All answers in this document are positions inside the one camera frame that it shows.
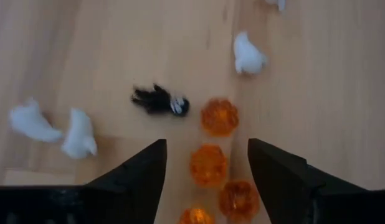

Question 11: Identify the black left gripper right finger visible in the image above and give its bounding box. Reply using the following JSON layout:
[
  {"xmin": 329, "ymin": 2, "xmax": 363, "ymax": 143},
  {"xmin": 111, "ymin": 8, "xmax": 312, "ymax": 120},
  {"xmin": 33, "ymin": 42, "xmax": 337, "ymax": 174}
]
[{"xmin": 247, "ymin": 138, "xmax": 385, "ymax": 224}]

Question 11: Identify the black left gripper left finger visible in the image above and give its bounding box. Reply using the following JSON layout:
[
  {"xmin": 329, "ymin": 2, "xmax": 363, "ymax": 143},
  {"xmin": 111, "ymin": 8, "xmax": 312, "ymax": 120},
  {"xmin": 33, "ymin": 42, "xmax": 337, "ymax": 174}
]
[{"xmin": 0, "ymin": 139, "xmax": 168, "ymax": 224}]

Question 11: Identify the small translucent orange pumpkin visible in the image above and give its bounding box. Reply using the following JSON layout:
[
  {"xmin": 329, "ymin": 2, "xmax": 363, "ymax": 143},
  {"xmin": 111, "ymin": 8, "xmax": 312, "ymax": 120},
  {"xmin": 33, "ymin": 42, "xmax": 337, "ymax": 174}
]
[
  {"xmin": 218, "ymin": 180, "xmax": 261, "ymax": 222},
  {"xmin": 201, "ymin": 98, "xmax": 240, "ymax": 138},
  {"xmin": 189, "ymin": 143, "xmax": 229, "ymax": 189},
  {"xmin": 179, "ymin": 207, "xmax": 214, "ymax": 224}
]

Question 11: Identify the small black skeleton figure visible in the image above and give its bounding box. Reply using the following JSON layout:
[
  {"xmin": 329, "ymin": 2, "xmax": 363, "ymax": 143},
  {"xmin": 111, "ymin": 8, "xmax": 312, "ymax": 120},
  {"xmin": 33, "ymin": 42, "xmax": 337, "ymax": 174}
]
[{"xmin": 131, "ymin": 83, "xmax": 191, "ymax": 118}]

